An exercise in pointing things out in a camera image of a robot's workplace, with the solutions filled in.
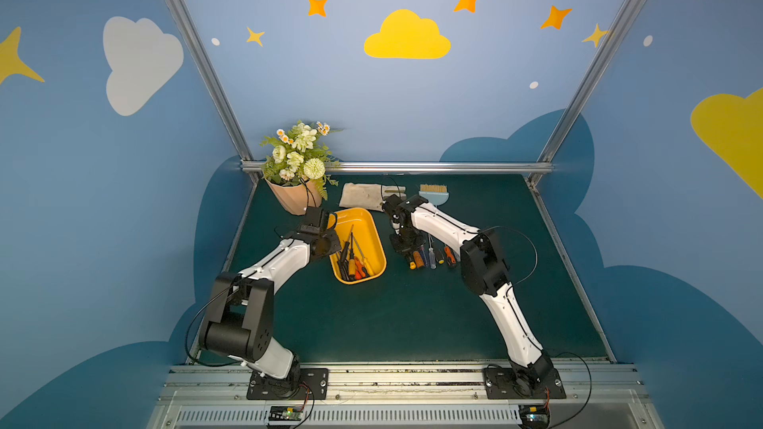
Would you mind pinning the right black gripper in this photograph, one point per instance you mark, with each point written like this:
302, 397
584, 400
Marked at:
402, 243

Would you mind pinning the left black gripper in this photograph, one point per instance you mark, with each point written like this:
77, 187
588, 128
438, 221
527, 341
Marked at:
340, 247

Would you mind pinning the clear handle screwdriver small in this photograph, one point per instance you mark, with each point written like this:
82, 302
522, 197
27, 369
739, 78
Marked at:
431, 253

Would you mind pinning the orange brown handle screwdriver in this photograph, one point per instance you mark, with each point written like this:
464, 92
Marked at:
418, 259

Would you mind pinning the black yellow slim screwdriver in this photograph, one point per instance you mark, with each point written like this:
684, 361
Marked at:
440, 259

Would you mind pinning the yellow plastic storage box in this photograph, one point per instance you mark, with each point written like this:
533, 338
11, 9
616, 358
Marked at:
361, 257

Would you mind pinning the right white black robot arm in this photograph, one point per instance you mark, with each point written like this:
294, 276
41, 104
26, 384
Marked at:
486, 272

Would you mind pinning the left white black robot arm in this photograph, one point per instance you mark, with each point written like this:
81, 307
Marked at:
238, 321

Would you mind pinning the small blue brush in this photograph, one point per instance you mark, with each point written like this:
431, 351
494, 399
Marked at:
437, 195

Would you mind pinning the beige work glove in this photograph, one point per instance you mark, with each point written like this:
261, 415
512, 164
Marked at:
368, 196

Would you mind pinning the pink pot with flowers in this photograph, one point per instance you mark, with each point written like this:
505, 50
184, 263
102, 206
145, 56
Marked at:
296, 169

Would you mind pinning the left circuit board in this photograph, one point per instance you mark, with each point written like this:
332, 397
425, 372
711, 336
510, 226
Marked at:
284, 415

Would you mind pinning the circuit board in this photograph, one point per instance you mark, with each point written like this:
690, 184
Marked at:
284, 415
534, 417

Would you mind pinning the right circuit board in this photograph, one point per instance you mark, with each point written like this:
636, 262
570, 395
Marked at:
534, 417

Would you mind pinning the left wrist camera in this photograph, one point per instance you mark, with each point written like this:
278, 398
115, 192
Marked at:
315, 221

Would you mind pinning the aluminium back frame bar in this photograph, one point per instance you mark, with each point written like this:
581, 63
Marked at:
438, 168

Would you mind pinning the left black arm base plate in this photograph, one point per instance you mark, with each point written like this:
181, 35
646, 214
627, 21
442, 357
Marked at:
311, 380

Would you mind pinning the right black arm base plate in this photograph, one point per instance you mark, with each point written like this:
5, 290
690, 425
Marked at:
506, 383

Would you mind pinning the left aluminium frame post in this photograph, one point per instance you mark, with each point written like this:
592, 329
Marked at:
192, 39

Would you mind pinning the aluminium frame post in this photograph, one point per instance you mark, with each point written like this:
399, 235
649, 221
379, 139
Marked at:
621, 25
192, 39

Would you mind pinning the aluminium front rail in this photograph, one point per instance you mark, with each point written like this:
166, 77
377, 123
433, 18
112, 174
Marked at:
422, 394

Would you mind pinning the right aluminium frame post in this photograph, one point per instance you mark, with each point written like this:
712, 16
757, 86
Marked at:
621, 25

